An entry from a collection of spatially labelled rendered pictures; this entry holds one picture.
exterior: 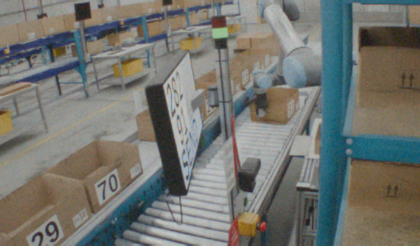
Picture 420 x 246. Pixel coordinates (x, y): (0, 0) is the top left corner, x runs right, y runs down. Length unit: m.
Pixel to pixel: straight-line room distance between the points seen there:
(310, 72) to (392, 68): 1.01
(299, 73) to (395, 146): 1.11
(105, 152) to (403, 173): 1.59
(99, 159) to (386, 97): 1.65
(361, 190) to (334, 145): 0.21
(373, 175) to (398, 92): 0.16
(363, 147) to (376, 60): 0.16
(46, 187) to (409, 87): 1.54
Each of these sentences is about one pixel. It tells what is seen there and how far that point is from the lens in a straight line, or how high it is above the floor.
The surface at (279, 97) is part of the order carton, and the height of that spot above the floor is 0.83.
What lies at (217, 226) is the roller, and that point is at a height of 0.74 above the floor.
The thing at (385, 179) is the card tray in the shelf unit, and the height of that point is 1.41.
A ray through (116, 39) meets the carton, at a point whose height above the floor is 0.95.
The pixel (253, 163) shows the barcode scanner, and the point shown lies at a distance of 1.37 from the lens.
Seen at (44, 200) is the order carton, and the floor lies 0.92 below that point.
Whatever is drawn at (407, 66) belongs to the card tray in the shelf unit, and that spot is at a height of 1.61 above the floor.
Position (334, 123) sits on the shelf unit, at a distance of 0.46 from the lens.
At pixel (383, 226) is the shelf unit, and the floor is 1.34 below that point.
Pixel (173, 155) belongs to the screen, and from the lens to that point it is 0.85.
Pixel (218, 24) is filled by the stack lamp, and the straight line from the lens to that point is 1.15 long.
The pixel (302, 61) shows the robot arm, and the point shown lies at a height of 1.42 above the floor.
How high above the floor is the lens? 1.73
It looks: 20 degrees down
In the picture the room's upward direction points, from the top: 6 degrees counter-clockwise
